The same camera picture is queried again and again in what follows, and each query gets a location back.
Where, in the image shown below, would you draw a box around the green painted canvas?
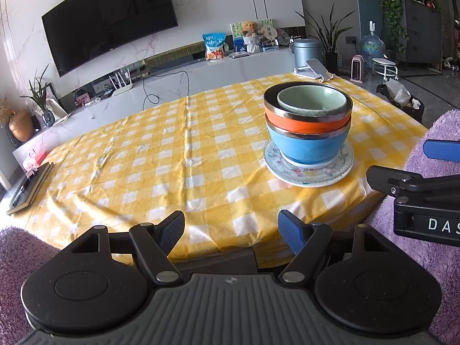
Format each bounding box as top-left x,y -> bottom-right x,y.
230,19 -> 274,51

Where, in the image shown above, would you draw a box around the black cable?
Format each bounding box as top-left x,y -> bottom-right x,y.
142,71 -> 190,111

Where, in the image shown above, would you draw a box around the grey-blue pedal bin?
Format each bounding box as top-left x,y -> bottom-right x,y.
292,38 -> 324,76

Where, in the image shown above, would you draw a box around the white folding phone stand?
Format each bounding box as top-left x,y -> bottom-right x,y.
293,58 -> 336,83

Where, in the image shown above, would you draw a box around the round hand fan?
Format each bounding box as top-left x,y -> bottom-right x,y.
259,25 -> 278,44

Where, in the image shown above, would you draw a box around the blue snack bag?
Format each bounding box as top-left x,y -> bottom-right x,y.
202,33 -> 227,60

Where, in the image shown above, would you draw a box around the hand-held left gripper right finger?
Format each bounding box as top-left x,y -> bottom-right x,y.
278,209 -> 398,284

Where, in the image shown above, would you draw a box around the blue water jug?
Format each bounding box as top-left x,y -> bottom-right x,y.
360,21 -> 386,69

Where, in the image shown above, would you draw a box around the brown round vase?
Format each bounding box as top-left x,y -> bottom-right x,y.
9,111 -> 34,142

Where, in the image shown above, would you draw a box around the white wifi router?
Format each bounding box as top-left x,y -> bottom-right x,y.
108,68 -> 134,96

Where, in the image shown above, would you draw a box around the black wall television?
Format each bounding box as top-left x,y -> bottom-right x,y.
41,0 -> 179,77

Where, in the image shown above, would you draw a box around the roller skates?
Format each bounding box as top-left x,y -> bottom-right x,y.
442,55 -> 460,73

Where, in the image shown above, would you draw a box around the dried flower bunch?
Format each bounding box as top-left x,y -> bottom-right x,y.
0,95 -> 17,124

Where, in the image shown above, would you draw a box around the trailing pothos plant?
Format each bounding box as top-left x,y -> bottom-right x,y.
361,0 -> 408,62

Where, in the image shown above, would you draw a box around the pink tissue box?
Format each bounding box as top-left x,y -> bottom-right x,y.
23,150 -> 47,171

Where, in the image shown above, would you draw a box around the white marble tv console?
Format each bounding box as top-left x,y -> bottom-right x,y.
12,48 -> 306,159

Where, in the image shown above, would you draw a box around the orange steel bowl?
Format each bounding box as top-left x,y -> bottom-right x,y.
263,82 -> 353,133

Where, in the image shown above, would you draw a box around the white paper bag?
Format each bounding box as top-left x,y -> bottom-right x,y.
47,99 -> 70,123

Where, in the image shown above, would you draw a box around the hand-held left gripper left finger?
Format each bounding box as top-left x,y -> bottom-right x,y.
61,210 -> 186,285

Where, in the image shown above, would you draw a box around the notebook on table edge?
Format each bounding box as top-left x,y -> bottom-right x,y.
6,162 -> 54,216

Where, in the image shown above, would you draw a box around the green ceramic bowl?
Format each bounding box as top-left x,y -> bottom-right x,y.
277,84 -> 347,114

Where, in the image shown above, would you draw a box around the black waste basket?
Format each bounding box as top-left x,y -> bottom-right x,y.
376,78 -> 425,124

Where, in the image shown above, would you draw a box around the white round stool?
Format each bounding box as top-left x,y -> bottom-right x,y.
371,57 -> 399,81

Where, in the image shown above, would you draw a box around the grey drawer cabinet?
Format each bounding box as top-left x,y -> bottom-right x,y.
400,0 -> 444,70

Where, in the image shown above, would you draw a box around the small white sticker plate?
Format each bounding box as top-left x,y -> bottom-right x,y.
282,158 -> 340,169

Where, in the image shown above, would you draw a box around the teddy bear in white basket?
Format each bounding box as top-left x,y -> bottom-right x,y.
241,21 -> 261,54

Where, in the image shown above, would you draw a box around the blue steel bowl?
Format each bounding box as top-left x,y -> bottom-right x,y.
266,117 -> 352,165

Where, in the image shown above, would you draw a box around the green plant in glass vase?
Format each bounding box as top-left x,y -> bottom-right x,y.
20,64 -> 55,128

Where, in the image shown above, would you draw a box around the potted snake plant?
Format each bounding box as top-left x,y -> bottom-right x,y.
295,7 -> 356,74

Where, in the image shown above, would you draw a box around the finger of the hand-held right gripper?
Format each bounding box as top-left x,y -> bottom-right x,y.
423,139 -> 460,162
367,165 -> 425,198

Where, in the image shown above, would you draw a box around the white fruit-painted plate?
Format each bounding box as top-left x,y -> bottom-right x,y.
264,144 -> 354,188

